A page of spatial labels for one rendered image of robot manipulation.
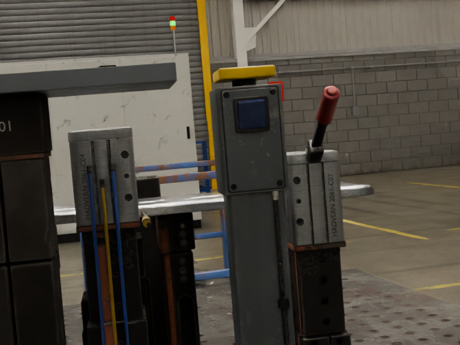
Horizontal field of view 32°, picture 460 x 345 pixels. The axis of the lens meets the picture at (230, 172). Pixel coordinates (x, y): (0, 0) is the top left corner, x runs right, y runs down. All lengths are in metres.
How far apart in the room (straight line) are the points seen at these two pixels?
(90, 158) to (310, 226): 0.29
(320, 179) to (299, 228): 0.07
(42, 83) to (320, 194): 0.39
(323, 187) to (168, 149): 8.22
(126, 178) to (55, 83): 0.23
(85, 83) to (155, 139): 8.41
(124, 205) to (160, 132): 8.23
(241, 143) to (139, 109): 8.35
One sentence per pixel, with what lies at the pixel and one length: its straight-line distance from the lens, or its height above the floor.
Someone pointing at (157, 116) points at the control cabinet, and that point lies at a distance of 9.21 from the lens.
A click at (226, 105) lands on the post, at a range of 0.84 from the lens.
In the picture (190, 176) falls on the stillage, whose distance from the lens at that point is 3.07.
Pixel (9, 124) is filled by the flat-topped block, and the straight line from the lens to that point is 0.84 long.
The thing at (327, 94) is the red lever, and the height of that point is 1.13.
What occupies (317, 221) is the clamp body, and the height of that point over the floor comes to 0.97.
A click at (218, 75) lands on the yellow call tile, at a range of 0.85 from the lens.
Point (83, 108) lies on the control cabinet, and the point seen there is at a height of 1.46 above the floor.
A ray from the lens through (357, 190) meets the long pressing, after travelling 1.16.
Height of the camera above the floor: 1.10
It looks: 3 degrees down
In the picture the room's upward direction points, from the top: 5 degrees counter-clockwise
